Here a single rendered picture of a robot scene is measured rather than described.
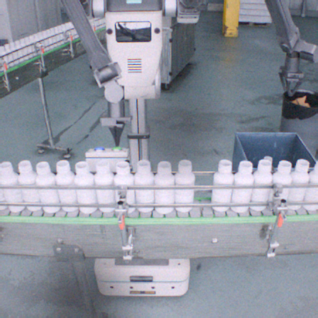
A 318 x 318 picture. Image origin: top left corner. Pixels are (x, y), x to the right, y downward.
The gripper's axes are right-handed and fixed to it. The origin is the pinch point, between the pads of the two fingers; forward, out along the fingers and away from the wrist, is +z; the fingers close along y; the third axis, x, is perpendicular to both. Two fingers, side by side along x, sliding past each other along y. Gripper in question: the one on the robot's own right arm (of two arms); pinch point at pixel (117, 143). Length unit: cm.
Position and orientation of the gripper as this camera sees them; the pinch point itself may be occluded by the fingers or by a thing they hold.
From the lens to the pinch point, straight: 113.3
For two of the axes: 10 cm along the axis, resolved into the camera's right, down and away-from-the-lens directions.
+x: -0.1, -2.2, 9.7
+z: 0.1, 9.7, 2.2
